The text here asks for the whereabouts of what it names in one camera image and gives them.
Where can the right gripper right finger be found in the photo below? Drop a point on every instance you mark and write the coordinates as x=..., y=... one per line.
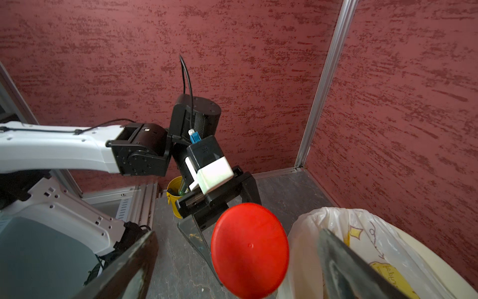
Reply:
x=347, y=276

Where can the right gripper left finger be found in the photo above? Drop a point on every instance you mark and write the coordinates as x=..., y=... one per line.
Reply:
x=129, y=276

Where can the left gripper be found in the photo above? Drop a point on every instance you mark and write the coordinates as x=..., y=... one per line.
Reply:
x=207, y=208

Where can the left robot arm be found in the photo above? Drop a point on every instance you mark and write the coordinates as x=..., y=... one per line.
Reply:
x=30, y=152

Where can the white printed bin liner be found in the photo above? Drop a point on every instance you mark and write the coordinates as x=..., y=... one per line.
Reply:
x=372, y=239

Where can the yellow pencil cup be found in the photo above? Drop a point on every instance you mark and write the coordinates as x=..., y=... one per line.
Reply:
x=173, y=194

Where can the cream plastic waste bin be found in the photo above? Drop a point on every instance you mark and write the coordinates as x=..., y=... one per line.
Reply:
x=444, y=272

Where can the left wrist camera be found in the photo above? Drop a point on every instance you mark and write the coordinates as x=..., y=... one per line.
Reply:
x=206, y=163

